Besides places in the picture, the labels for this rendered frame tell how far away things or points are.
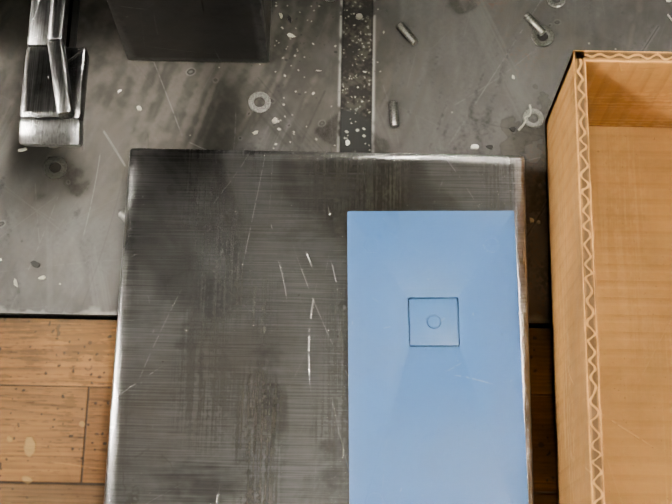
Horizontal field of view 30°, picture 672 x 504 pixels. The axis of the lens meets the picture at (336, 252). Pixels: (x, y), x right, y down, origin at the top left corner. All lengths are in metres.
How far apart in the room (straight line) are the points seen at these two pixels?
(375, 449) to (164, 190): 0.14
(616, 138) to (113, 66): 0.23
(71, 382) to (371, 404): 0.13
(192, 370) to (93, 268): 0.07
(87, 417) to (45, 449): 0.02
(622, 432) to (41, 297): 0.25
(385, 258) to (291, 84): 0.10
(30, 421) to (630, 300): 0.26
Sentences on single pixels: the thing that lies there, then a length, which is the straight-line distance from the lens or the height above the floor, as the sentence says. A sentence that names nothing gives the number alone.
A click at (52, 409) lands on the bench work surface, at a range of 0.54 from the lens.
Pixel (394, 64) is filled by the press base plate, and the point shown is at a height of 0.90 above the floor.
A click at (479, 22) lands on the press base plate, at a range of 0.59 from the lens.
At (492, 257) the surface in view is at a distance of 0.52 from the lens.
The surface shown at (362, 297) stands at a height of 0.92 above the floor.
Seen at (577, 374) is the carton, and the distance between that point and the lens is 0.49.
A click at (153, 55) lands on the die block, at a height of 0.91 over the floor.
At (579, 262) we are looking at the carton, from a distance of 0.48.
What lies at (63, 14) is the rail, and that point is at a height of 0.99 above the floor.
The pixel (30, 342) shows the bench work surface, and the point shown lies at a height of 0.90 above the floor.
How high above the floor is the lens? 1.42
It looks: 73 degrees down
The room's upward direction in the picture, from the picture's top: straight up
